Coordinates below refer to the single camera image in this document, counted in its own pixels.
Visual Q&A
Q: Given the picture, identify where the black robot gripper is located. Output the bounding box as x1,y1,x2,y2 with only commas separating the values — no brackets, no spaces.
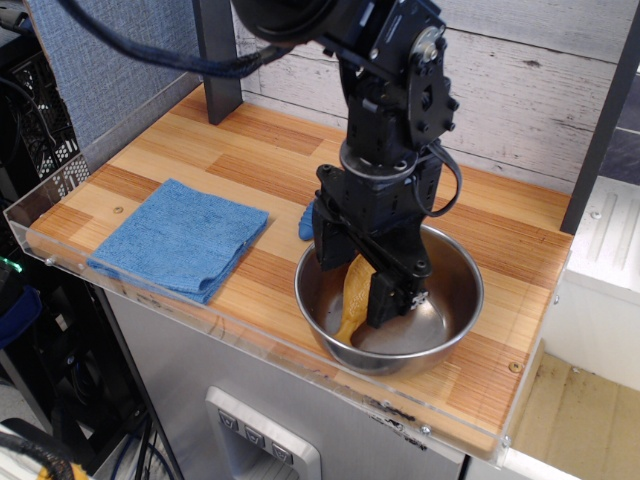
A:
312,155,442,328

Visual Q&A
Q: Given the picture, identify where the orange toy chicken leg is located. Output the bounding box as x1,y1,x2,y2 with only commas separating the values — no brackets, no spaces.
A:
334,255,375,346

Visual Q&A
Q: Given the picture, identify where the steel pot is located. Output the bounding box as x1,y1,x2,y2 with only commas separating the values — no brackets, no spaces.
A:
294,225,484,376

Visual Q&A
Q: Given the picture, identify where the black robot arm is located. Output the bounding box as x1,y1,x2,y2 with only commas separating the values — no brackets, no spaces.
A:
234,1,458,328

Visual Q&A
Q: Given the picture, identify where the folded blue cloth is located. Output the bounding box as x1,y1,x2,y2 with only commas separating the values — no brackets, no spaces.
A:
87,179,269,305

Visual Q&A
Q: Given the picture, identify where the silver cabinet with dispenser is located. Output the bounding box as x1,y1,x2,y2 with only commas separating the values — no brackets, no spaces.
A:
106,293,465,479

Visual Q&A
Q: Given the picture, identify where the white ribbed appliance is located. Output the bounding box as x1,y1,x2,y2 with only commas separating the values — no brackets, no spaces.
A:
541,177,639,390

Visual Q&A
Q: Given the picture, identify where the clear acrylic table guard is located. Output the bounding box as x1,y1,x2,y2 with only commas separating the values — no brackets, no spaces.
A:
7,89,570,462

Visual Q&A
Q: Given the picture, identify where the black plastic crate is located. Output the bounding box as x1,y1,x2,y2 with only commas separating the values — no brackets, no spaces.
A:
1,43,89,206

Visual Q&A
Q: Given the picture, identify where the yellow object bottom left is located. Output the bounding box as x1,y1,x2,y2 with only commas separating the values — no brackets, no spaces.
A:
37,463,90,480

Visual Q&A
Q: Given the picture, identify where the spoon with blue handle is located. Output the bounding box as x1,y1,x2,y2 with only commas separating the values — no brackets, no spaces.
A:
298,201,314,241

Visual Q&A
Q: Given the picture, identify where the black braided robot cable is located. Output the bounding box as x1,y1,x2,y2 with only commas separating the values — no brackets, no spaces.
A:
54,0,296,79

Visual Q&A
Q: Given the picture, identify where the dark grey left post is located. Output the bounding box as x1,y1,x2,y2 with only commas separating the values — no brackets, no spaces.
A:
192,0,243,125

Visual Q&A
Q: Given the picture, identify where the dark grey post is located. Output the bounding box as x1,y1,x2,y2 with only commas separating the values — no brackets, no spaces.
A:
192,0,243,125
560,6,639,235

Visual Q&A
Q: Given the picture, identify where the dark grey right post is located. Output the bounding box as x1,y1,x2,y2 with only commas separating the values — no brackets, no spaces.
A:
560,6,639,235

